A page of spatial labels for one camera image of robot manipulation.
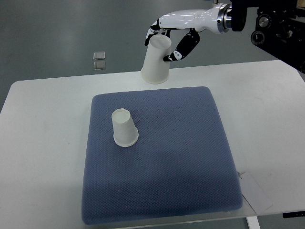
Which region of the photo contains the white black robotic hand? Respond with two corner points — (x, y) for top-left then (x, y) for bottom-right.
(144, 3), (233, 62)

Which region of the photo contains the white paper cup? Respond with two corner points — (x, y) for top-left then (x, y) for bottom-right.
(112, 108), (139, 147)
(141, 35), (172, 84)

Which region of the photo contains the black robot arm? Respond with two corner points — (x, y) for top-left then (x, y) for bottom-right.
(231, 0), (305, 73)

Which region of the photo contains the upper metal floor plate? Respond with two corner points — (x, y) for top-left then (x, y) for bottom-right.
(93, 51), (105, 60)

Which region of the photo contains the blue grey textured cushion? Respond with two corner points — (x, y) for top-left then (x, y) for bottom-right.
(81, 86), (243, 225)

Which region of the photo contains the white paper cup on cushion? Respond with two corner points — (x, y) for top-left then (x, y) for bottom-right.
(112, 108), (139, 147)

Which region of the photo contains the white paper tag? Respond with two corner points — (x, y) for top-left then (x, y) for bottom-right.
(239, 172), (273, 214)

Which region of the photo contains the white table leg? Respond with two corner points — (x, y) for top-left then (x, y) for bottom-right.
(246, 216), (261, 229)

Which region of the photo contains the black table control panel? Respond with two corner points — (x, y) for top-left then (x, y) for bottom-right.
(283, 211), (305, 219)

